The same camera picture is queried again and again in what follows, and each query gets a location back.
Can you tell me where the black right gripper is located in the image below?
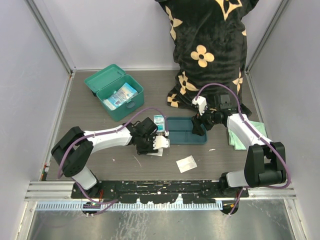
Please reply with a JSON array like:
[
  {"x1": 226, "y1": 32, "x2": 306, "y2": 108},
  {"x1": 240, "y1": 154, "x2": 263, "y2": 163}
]
[{"x1": 191, "y1": 103, "x2": 221, "y2": 136}]

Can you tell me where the dark teal divided tray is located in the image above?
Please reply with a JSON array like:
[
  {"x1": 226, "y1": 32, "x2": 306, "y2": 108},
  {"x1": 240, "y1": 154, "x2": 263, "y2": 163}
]
[{"x1": 167, "y1": 117, "x2": 207, "y2": 145}]

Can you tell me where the white gauze pad stack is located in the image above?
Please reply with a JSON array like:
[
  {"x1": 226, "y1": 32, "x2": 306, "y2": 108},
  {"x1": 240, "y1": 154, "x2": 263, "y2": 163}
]
[{"x1": 148, "y1": 148, "x2": 164, "y2": 157}]

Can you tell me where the large blue cotton pack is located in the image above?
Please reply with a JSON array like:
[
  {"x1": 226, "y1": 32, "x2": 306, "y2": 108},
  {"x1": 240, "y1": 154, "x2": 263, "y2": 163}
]
[{"x1": 102, "y1": 82, "x2": 138, "y2": 111}]

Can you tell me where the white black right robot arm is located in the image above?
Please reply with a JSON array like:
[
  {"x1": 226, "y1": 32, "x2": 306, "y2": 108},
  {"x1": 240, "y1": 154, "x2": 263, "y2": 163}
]
[{"x1": 191, "y1": 94, "x2": 287, "y2": 197}]

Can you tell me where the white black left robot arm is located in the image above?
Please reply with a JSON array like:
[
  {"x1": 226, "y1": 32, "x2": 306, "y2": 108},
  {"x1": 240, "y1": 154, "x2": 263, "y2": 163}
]
[{"x1": 51, "y1": 117, "x2": 158, "y2": 198}]

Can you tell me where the teal medicine kit box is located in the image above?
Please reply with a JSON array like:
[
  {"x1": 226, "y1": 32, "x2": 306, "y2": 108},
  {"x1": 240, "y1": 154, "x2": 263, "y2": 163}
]
[{"x1": 84, "y1": 64, "x2": 145, "y2": 122}]

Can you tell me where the teal white sachet packet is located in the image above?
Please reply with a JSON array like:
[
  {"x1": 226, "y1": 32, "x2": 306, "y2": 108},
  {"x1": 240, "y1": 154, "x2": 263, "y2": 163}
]
[{"x1": 153, "y1": 115, "x2": 166, "y2": 133}]

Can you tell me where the small white gauze packet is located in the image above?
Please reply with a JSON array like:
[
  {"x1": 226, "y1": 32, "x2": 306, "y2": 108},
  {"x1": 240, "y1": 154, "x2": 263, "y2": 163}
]
[{"x1": 176, "y1": 155, "x2": 198, "y2": 173}]

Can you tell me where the light green cloth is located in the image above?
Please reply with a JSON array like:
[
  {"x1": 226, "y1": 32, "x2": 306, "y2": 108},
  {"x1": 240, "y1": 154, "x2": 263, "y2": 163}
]
[{"x1": 228, "y1": 121, "x2": 268, "y2": 150}]

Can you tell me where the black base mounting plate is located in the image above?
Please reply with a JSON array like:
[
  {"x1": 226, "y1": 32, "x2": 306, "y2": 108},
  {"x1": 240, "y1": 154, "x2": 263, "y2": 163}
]
[{"x1": 85, "y1": 180, "x2": 241, "y2": 204}]

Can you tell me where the black floral plush blanket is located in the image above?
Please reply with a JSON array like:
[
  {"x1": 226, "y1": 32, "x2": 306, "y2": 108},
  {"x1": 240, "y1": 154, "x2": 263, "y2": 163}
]
[{"x1": 158, "y1": 0, "x2": 258, "y2": 111}]

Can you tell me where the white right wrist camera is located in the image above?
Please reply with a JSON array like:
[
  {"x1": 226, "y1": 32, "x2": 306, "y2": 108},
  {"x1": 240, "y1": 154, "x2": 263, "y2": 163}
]
[{"x1": 192, "y1": 96, "x2": 207, "y2": 116}]

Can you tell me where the aluminium slotted rail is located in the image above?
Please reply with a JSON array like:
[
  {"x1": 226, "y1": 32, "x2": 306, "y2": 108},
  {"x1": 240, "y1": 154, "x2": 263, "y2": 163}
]
[{"x1": 24, "y1": 181, "x2": 223, "y2": 213}]

